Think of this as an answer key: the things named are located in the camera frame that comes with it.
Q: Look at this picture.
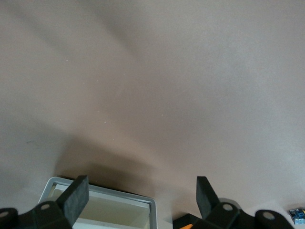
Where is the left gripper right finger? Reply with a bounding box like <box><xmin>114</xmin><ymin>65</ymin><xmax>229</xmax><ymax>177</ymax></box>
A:
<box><xmin>196</xmin><ymin>176</ymin><xmax>295</xmax><ymax>229</ymax></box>

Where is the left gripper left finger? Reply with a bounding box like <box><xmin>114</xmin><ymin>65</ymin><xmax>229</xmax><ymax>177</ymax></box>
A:
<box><xmin>0</xmin><ymin>175</ymin><xmax>90</xmax><ymax>229</ymax></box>

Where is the grey plastic tray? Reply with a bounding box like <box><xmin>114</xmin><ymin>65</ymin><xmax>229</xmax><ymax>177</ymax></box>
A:
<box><xmin>37</xmin><ymin>176</ymin><xmax>157</xmax><ymax>229</ymax></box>

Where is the yellow push button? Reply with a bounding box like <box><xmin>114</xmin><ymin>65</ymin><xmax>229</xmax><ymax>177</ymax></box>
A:
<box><xmin>289</xmin><ymin>208</ymin><xmax>305</xmax><ymax>225</ymax></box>

